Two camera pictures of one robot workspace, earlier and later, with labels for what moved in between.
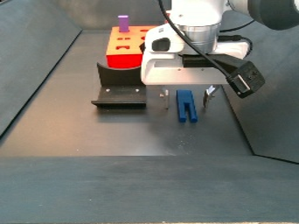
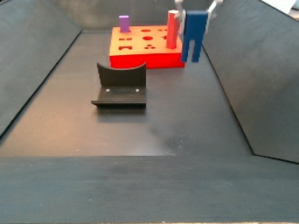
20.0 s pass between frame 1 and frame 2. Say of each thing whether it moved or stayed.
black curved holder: stayed
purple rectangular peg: stayed
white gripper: moved
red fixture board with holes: stayed
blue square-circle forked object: moved
